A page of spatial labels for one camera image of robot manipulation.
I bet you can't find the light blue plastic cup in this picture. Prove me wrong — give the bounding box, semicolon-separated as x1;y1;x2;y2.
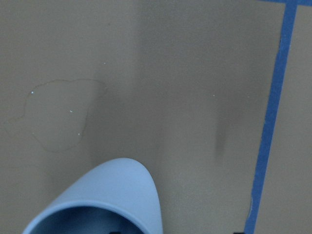
23;158;163;234

